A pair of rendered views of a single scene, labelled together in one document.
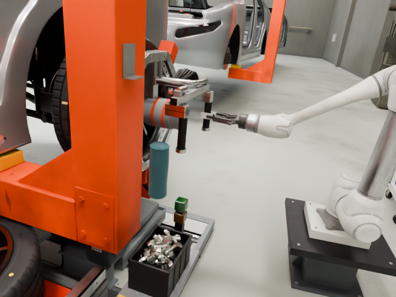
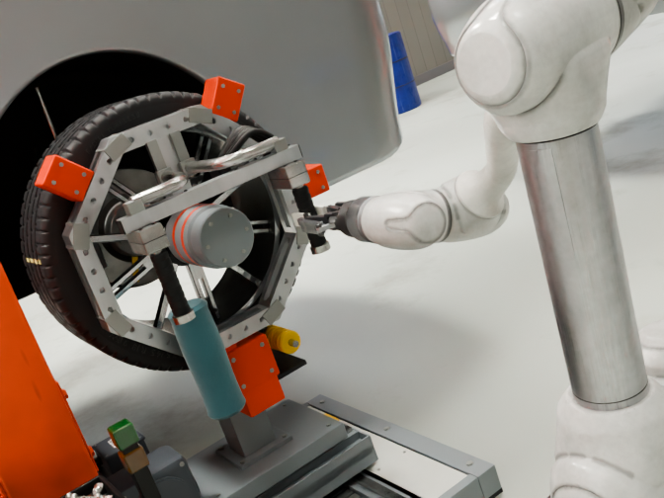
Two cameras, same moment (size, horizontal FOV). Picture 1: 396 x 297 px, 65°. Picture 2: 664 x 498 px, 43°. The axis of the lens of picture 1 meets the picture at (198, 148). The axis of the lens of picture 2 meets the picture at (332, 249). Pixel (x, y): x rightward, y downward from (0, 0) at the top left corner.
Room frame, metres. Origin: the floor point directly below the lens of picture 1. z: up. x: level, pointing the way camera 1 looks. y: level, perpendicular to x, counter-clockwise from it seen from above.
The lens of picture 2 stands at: (0.29, -1.27, 1.22)
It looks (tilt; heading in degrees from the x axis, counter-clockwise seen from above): 15 degrees down; 44
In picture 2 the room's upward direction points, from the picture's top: 19 degrees counter-clockwise
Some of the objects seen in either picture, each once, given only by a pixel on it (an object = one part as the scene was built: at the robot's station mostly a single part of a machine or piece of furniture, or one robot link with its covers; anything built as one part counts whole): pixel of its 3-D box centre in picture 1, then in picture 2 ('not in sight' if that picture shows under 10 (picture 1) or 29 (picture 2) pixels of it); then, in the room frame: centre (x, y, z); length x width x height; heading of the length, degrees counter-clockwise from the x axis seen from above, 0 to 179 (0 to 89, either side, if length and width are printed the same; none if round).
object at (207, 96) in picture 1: (203, 95); (288, 174); (1.54, 0.00, 0.93); 0.09 x 0.05 x 0.05; 73
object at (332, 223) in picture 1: (337, 214); not in sight; (1.45, -0.78, 0.37); 0.22 x 0.18 x 0.06; 1
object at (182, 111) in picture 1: (177, 109); (146, 237); (1.22, 0.10, 0.93); 0.09 x 0.05 x 0.05; 73
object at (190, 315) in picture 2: (182, 134); (171, 285); (1.21, 0.07, 0.83); 0.04 x 0.04 x 0.16
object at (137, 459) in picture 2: (180, 215); (133, 457); (0.97, 0.04, 0.59); 0.04 x 0.04 x 0.04; 73
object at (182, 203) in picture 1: (181, 204); (123, 434); (0.97, 0.04, 0.64); 0.04 x 0.04 x 0.04; 73
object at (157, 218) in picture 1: (119, 226); (265, 477); (1.49, 0.41, 0.13); 0.50 x 0.36 x 0.10; 163
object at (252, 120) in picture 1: (252, 122); (371, 219); (1.46, -0.25, 0.83); 0.09 x 0.06 x 0.09; 163
